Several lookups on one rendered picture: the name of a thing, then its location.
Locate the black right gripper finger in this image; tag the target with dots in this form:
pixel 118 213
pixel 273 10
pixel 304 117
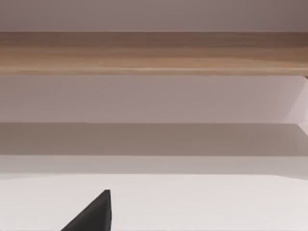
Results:
pixel 96 214

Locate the wooden shelf board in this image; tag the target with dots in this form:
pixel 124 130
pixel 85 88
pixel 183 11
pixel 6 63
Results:
pixel 154 53

